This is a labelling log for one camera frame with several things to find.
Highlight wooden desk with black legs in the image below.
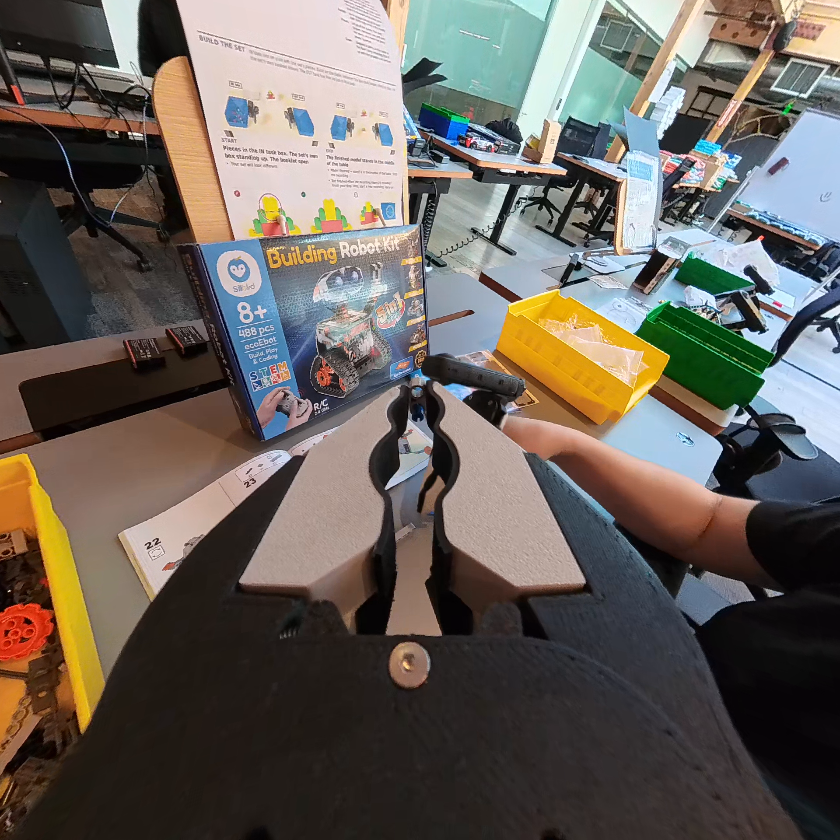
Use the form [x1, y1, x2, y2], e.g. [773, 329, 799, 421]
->
[420, 128, 569, 258]
[406, 157, 475, 227]

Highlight open instruction booklet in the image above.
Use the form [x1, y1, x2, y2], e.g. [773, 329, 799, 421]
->
[118, 420, 435, 602]

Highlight black monitor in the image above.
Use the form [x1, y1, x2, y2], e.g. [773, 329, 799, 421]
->
[0, 0, 120, 70]

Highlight yellow bag bin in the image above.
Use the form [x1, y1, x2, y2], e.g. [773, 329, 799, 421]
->
[497, 289, 671, 426]

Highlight blue robot kit box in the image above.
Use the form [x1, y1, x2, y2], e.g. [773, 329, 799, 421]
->
[177, 224, 431, 442]

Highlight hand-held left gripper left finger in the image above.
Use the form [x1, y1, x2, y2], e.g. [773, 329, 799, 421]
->
[238, 386, 411, 636]

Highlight wooden board with paper sheet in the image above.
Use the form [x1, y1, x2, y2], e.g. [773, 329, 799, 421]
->
[612, 108, 665, 257]

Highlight cardboard box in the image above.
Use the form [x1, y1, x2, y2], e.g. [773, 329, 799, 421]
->
[521, 119, 563, 164]

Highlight black office chair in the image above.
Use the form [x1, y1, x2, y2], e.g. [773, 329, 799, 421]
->
[714, 402, 819, 492]

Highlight blue bin with green lid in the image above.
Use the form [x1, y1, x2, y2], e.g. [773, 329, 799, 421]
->
[418, 102, 471, 140]

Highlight black battery pack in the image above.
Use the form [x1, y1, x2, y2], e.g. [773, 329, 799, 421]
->
[164, 324, 212, 357]
[123, 337, 167, 370]

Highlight whiteboard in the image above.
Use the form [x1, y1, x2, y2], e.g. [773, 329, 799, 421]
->
[734, 108, 840, 245]

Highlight dark computer tower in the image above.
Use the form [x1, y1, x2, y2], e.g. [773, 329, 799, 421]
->
[0, 177, 91, 355]

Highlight person's right forearm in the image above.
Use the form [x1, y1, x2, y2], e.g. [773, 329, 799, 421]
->
[502, 416, 765, 589]

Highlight orange gear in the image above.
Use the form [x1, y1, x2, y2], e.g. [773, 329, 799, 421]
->
[0, 604, 57, 662]

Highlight yellow parts bin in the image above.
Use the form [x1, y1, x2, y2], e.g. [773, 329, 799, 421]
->
[0, 453, 107, 840]

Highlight sticker sheet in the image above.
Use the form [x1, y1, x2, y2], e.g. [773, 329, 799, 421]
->
[456, 350, 540, 414]

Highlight black box with wooden edge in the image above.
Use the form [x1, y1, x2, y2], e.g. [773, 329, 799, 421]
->
[632, 236, 688, 296]

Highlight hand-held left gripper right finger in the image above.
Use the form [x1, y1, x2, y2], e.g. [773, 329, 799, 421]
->
[425, 381, 587, 636]

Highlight clear plastic bags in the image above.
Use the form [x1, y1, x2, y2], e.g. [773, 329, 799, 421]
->
[537, 314, 648, 389]

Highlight red toy car box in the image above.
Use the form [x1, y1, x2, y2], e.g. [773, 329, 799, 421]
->
[458, 129, 524, 156]

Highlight pile of building parts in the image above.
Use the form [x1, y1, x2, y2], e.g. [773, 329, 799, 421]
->
[0, 528, 88, 837]

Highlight white printed instruction sheet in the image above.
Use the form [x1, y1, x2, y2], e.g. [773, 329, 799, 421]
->
[176, 0, 409, 240]

